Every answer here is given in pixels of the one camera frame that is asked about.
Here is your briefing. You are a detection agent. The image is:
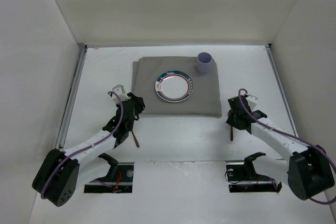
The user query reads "brown wooden spoon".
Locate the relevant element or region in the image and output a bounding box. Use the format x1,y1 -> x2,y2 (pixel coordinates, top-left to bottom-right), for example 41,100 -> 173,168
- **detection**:
228,110 -> 234,142

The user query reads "grey cloth napkin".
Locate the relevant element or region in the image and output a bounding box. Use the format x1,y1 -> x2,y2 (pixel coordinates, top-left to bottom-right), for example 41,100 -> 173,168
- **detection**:
131,56 -> 222,118

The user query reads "brown wooden fork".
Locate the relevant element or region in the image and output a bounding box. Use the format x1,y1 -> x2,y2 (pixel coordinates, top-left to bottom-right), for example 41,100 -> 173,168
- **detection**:
131,130 -> 140,148

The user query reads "white plate with coloured rim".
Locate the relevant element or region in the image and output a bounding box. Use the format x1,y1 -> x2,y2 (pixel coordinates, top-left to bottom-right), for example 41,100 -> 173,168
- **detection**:
154,70 -> 194,103

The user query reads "lilac cup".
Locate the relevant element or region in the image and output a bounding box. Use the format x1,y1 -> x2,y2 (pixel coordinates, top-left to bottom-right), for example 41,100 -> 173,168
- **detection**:
196,52 -> 213,74

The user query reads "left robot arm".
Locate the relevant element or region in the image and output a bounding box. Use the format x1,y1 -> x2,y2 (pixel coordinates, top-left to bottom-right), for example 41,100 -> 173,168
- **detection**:
32,91 -> 145,207

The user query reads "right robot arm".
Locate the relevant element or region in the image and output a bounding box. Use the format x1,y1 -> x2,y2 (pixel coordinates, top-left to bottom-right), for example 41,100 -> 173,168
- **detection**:
226,93 -> 335,205

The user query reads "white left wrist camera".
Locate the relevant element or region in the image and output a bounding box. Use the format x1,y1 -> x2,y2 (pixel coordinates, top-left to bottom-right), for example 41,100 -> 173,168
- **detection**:
108,84 -> 130,104

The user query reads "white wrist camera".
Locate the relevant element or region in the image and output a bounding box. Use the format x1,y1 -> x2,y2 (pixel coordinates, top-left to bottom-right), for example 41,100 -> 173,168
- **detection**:
245,94 -> 258,111
108,84 -> 130,104

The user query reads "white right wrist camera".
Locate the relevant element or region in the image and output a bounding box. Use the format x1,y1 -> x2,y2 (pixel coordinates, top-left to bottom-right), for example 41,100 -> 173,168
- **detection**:
245,94 -> 258,111

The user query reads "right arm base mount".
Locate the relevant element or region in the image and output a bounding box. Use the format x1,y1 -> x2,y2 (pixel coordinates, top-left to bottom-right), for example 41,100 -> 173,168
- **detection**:
225,152 -> 282,193

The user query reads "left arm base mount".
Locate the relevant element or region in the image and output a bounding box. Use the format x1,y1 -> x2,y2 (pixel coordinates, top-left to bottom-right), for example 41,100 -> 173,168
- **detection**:
83,153 -> 134,194

